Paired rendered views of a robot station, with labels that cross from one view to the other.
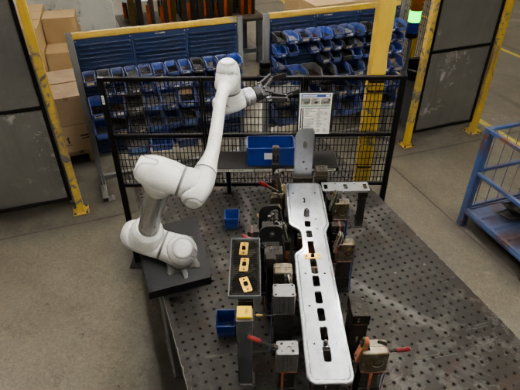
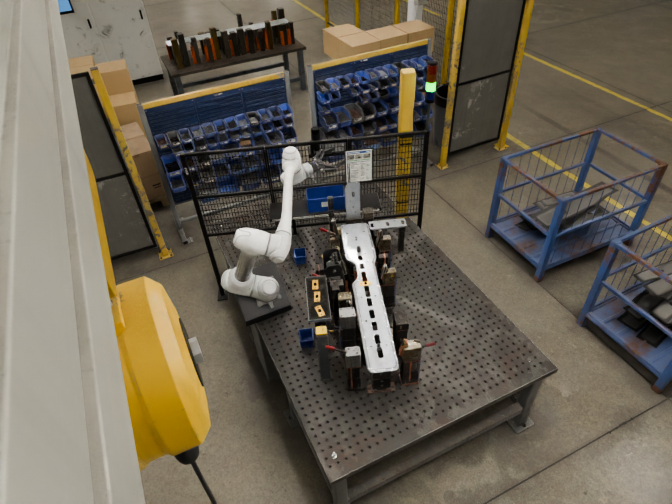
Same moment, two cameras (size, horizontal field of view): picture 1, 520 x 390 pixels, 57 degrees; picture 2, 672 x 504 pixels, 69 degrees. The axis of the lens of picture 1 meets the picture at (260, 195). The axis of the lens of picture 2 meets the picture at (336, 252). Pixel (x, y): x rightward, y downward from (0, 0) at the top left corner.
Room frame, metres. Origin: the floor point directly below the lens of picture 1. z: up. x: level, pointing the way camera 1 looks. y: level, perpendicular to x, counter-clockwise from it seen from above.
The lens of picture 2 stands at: (-0.56, 0.04, 3.41)
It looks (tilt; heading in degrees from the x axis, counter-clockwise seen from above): 42 degrees down; 357
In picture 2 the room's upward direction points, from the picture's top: 4 degrees counter-clockwise
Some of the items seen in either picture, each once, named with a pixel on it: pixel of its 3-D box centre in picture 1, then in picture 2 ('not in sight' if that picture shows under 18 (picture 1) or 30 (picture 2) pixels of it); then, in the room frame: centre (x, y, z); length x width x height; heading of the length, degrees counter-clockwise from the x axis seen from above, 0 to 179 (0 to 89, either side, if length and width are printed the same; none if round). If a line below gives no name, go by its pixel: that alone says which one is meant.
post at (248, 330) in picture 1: (245, 348); (323, 354); (1.28, 0.06, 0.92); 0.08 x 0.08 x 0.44; 1
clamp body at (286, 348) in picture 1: (285, 374); (353, 369); (1.18, -0.11, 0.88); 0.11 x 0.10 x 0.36; 91
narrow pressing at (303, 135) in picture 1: (303, 153); (352, 200); (2.51, -0.27, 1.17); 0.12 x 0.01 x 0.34; 91
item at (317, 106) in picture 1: (314, 113); (358, 165); (2.80, -0.35, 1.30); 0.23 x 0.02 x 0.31; 91
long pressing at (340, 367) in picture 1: (314, 259); (367, 286); (1.76, -0.27, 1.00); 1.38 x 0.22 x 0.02; 1
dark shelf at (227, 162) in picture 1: (268, 161); (324, 206); (2.67, -0.06, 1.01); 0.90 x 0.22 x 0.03; 91
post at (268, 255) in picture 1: (270, 284); (336, 307); (1.68, -0.05, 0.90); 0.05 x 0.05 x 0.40; 1
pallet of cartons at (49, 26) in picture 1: (52, 56); (108, 106); (6.11, 2.72, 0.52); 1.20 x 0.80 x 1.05; 17
